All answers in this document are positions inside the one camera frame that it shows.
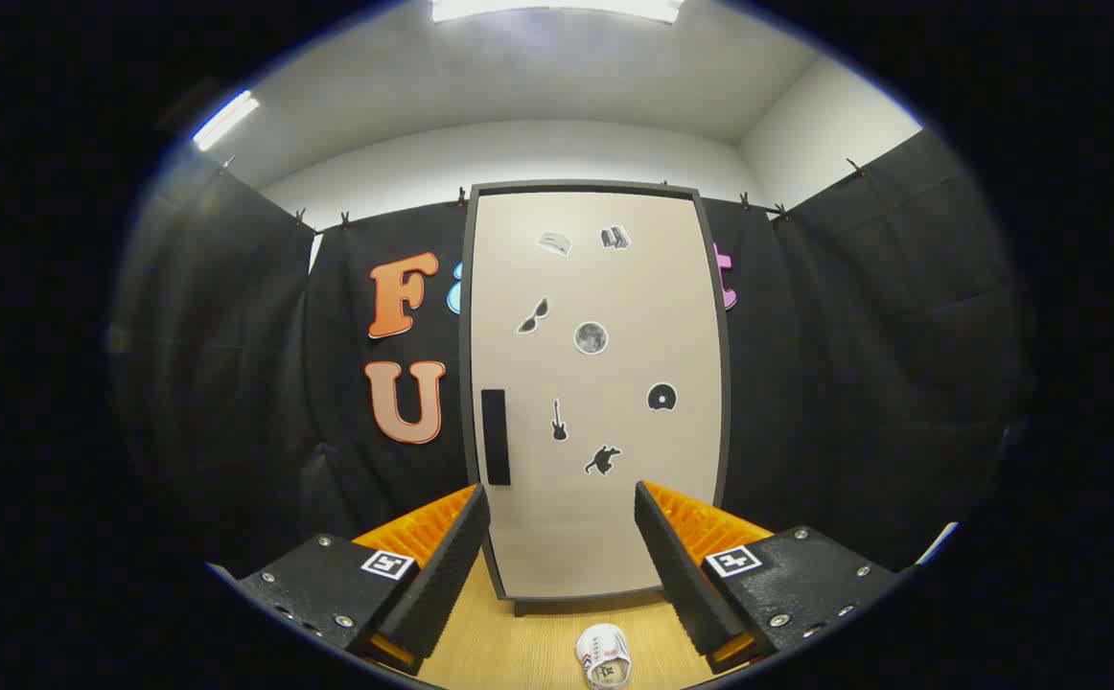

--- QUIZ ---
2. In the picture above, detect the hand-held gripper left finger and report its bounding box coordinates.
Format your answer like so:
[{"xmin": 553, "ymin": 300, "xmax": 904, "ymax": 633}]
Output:
[{"xmin": 236, "ymin": 484, "xmax": 492, "ymax": 677}]

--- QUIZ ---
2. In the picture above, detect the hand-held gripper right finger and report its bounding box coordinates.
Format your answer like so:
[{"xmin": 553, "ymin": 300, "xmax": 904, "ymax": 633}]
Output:
[{"xmin": 634, "ymin": 481, "xmax": 903, "ymax": 675}]

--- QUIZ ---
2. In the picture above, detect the white shoe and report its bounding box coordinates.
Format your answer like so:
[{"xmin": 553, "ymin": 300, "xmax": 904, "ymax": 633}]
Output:
[{"xmin": 574, "ymin": 623, "xmax": 633, "ymax": 689}]

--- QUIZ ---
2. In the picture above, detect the black door handle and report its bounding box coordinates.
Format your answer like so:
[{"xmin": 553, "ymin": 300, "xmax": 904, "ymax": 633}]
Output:
[{"xmin": 481, "ymin": 389, "xmax": 512, "ymax": 487}]

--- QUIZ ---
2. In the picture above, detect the grey shoe cabinet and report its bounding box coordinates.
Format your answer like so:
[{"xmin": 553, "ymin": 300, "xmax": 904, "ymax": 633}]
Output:
[{"xmin": 458, "ymin": 180, "xmax": 732, "ymax": 616}]

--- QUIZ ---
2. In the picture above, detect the black backdrop cloth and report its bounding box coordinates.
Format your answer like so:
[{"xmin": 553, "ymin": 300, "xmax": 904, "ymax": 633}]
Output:
[{"xmin": 111, "ymin": 129, "xmax": 1028, "ymax": 576}]

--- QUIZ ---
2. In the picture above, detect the narrow ceiling light strip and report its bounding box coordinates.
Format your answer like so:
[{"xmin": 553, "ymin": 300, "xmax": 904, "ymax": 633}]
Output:
[{"xmin": 193, "ymin": 89, "xmax": 261, "ymax": 152}]

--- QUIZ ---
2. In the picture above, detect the wide ceiling light panel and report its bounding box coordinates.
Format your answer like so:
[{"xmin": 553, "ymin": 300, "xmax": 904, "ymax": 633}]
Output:
[{"xmin": 430, "ymin": 0, "xmax": 685, "ymax": 25}]

